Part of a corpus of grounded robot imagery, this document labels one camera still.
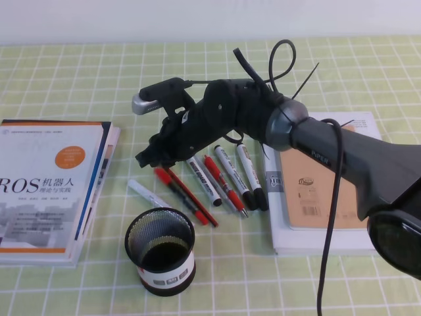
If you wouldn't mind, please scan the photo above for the black mesh pen holder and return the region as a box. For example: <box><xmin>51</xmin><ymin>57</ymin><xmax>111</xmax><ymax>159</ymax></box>
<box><xmin>124</xmin><ymin>207</ymin><xmax>196</xmax><ymax>297</ymax></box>

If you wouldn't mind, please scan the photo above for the black cap whiteboard marker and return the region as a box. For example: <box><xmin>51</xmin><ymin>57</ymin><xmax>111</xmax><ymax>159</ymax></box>
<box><xmin>186</xmin><ymin>157</ymin><xmax>222</xmax><ymax>207</ymax></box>

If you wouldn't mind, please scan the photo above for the white pen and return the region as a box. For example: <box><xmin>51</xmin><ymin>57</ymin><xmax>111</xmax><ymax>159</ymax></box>
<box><xmin>128</xmin><ymin>179</ymin><xmax>171</xmax><ymax>207</ymax></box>

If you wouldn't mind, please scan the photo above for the ROS textbook white cover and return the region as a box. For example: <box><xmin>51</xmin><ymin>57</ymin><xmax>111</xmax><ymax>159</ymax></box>
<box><xmin>0</xmin><ymin>119</ymin><xmax>112</xmax><ymax>253</ymax></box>

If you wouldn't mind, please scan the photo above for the large white book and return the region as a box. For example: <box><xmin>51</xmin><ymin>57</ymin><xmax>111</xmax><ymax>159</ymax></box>
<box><xmin>259</xmin><ymin>111</ymin><xmax>382</xmax><ymax>256</ymax></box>

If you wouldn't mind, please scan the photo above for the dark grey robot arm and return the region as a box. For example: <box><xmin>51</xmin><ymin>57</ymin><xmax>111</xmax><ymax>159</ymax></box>
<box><xmin>132</xmin><ymin>78</ymin><xmax>420</xmax><ymax>278</ymax></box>

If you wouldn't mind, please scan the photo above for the red gel pen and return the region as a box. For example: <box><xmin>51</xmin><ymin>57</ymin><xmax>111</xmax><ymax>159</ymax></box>
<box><xmin>204</xmin><ymin>155</ymin><xmax>249</xmax><ymax>218</ymax></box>

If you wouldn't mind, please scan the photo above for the white black marker middle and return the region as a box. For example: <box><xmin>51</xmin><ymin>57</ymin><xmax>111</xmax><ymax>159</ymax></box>
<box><xmin>214</xmin><ymin>145</ymin><xmax>257</xmax><ymax>211</ymax></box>

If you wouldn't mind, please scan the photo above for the red pencil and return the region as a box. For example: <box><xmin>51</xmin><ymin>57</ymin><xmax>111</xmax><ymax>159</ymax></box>
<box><xmin>166</xmin><ymin>169</ymin><xmax>218</xmax><ymax>228</ymax></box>

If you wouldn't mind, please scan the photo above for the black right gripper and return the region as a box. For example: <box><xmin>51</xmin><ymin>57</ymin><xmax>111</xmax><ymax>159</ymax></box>
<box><xmin>135</xmin><ymin>79</ymin><xmax>283</xmax><ymax>167</ymax></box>

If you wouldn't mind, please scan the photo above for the red cap marker pen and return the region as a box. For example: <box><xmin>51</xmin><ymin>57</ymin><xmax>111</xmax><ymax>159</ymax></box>
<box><xmin>154</xmin><ymin>168</ymin><xmax>209</xmax><ymax>225</ymax></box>

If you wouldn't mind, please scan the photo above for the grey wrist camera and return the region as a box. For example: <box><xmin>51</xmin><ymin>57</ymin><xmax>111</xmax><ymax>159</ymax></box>
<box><xmin>132</xmin><ymin>77</ymin><xmax>195</xmax><ymax>116</ymax></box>

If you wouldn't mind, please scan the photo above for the green checked tablecloth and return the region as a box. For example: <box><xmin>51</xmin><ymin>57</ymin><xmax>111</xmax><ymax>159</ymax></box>
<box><xmin>1</xmin><ymin>36</ymin><xmax>420</xmax><ymax>315</ymax></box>

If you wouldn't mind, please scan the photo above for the white black marker right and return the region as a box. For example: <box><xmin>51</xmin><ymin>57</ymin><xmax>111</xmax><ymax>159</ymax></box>
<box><xmin>237</xmin><ymin>143</ymin><xmax>268</xmax><ymax>211</ymax></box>

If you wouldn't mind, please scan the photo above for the tan kraft notebook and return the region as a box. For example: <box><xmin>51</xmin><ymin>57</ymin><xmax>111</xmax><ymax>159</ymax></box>
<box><xmin>278</xmin><ymin>124</ymin><xmax>372</xmax><ymax>232</ymax></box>

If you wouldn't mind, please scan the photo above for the white black marker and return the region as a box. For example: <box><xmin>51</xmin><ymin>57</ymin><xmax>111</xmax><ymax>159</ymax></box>
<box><xmin>237</xmin><ymin>143</ymin><xmax>268</xmax><ymax>211</ymax></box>
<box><xmin>214</xmin><ymin>145</ymin><xmax>257</xmax><ymax>211</ymax></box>

